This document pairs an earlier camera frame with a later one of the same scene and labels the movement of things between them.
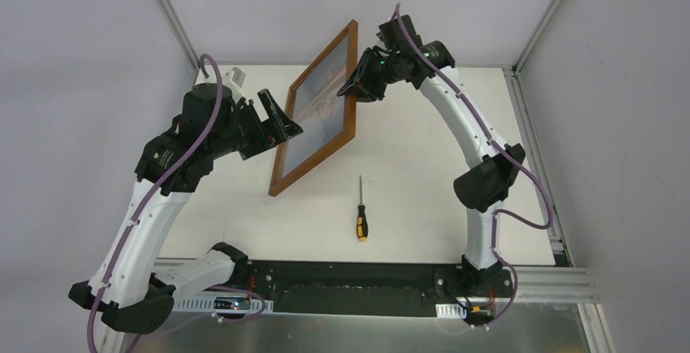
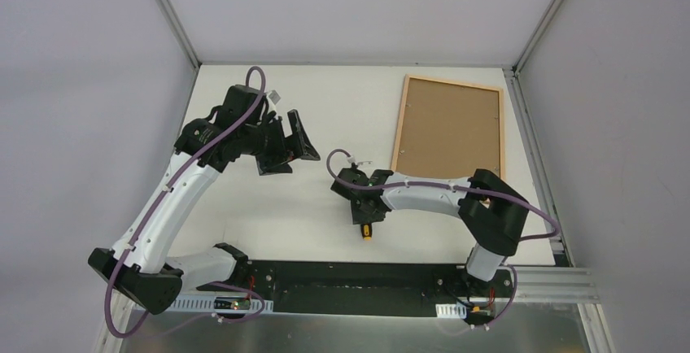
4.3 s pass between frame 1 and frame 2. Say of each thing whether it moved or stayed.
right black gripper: moved
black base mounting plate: stayed
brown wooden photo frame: moved
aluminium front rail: stayed
